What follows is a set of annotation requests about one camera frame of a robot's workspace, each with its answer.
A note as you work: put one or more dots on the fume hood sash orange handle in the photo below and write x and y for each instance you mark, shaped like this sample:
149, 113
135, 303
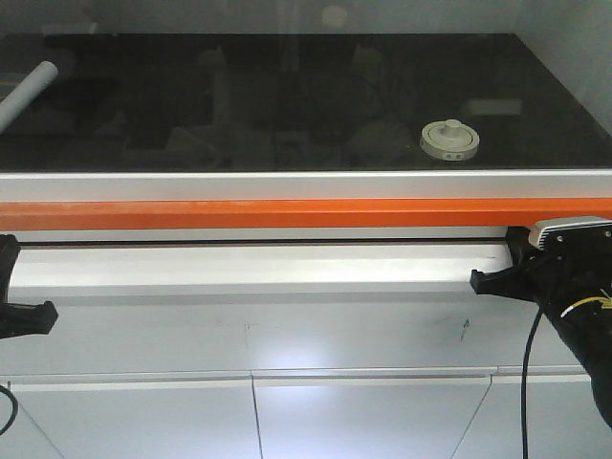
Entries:
169, 207

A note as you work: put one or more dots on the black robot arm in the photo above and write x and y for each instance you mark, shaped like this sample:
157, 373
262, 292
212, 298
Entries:
589, 338

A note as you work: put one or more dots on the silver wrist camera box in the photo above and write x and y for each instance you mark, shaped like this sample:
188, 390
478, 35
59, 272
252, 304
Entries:
544, 233

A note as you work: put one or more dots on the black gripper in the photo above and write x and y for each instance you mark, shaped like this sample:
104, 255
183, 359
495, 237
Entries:
567, 283

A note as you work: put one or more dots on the rolled white paper poster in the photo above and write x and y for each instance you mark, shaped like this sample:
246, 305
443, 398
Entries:
26, 91

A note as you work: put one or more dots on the white base cabinet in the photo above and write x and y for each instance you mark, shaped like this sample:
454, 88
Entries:
287, 351

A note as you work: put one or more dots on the glass jar with white lid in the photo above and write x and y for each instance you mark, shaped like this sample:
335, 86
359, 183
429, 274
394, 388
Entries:
449, 141

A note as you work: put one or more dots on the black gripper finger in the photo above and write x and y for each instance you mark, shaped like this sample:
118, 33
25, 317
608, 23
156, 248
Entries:
19, 320
10, 249

